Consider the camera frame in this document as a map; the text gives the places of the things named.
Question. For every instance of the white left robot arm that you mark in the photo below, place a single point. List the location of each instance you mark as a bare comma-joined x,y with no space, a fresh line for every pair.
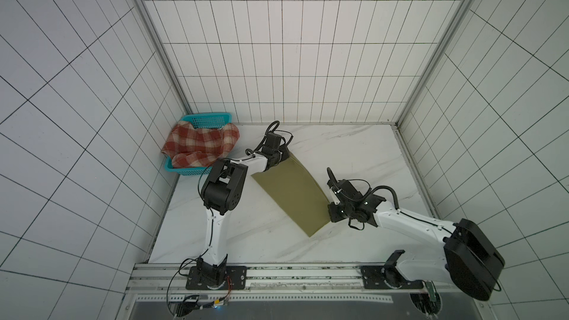
221,193

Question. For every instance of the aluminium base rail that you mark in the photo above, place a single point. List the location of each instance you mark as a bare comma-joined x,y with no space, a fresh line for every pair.
274,282

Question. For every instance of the olive green skirt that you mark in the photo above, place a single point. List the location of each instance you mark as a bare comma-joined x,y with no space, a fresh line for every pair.
297,193

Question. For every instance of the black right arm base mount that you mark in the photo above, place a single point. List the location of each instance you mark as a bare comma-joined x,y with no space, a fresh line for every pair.
387,277

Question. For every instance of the teal plastic basket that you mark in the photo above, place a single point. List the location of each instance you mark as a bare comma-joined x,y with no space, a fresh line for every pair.
200,120

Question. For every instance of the aluminium corner post left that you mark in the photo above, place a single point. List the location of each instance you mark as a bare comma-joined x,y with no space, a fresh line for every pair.
151,28

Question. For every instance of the electronics board with wires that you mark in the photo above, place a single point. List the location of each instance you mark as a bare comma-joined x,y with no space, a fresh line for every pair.
191,303

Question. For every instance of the aluminium corner post right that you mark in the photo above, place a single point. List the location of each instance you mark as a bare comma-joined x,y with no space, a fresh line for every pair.
435,58

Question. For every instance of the red plaid skirt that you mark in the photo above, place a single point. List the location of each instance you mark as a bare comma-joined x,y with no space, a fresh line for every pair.
190,147

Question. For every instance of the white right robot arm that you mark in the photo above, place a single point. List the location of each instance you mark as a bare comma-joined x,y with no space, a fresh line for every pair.
457,253

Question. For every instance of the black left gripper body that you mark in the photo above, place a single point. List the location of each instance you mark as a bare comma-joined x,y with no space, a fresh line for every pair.
275,159

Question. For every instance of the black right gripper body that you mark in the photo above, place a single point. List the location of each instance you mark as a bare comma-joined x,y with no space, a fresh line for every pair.
335,212

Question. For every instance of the aluminium corner post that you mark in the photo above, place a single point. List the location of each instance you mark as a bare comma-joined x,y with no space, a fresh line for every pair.
151,28
435,58

